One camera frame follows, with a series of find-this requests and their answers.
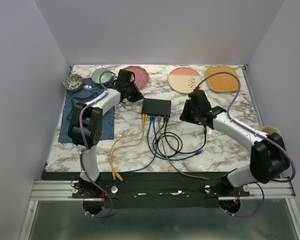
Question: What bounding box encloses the yellow ethernet cable outer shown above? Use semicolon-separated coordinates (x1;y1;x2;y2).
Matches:
110;113;149;181

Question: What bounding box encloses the orange woven square tray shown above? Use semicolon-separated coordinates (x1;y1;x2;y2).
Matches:
205;66;239;93

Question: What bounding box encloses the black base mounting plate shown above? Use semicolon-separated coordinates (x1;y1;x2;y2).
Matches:
41;172;265;213

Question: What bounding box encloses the blue star shaped dish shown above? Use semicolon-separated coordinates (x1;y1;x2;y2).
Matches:
66;92;98;121

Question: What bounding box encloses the black network switch box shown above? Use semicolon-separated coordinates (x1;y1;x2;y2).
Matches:
141;98;172;118

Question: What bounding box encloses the floral paper cup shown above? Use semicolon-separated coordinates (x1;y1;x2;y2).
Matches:
260;125;282;136

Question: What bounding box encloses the aluminium frame rail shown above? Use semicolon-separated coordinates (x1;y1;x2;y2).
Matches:
30;180;296;201

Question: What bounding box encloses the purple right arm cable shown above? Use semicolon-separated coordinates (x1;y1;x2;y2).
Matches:
193;71;297;218

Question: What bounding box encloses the blue ethernet cable right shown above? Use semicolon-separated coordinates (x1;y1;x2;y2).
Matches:
146;114;203;161

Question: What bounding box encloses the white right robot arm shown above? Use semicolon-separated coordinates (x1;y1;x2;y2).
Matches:
180;90;291;196

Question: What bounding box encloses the grey ethernet cable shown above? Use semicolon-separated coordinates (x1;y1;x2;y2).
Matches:
157;115;211;181

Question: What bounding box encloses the blue cloth placemat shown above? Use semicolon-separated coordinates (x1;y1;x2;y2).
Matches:
58;77;115;144

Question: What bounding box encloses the pink dotted plate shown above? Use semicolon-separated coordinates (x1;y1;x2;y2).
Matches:
123;65;149;90

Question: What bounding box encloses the patterned small bowl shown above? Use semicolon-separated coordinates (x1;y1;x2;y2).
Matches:
62;74;84;92

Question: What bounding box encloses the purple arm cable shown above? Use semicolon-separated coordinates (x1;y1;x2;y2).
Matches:
193;71;297;218
79;71;116;219

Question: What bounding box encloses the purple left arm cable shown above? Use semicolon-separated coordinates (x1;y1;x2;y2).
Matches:
79;71;116;219

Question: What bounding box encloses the black ethernet cable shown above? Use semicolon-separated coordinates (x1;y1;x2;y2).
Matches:
152;116;185;158
154;116;208;159

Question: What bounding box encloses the silver spoon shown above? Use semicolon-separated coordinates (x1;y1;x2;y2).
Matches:
83;85;97;91

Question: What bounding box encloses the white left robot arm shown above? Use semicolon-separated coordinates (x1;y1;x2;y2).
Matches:
68;69;144;198

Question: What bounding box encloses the cream and pink plate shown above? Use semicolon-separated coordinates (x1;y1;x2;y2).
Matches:
167;67;203;94

